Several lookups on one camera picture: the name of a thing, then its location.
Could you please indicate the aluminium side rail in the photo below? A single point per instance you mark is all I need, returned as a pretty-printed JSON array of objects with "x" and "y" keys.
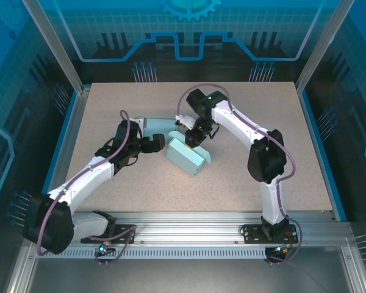
[{"x": 71, "y": 137}]

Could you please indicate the blue table edge strip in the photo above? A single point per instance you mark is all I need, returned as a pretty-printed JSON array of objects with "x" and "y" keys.
[
  {"x": 62, "y": 137},
  {"x": 312, "y": 122}
]

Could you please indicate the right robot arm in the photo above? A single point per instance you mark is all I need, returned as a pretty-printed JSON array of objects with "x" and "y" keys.
[{"x": 231, "y": 119}]

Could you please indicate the small connector with LEDs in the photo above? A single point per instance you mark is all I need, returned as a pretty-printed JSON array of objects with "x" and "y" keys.
[
  {"x": 282, "y": 248},
  {"x": 104, "y": 248}
]

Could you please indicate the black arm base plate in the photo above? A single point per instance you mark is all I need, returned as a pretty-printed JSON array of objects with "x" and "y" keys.
[
  {"x": 125, "y": 235},
  {"x": 253, "y": 233}
]

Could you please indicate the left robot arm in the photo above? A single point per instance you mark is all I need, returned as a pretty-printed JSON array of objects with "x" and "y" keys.
[{"x": 85, "y": 180}]

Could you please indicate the light blue paper box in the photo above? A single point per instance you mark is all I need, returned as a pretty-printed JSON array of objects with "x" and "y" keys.
[
  {"x": 160, "y": 125},
  {"x": 183, "y": 158}
]

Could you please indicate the aluminium frame post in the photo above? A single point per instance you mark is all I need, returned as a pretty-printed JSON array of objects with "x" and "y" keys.
[
  {"x": 323, "y": 45},
  {"x": 59, "y": 49}
]

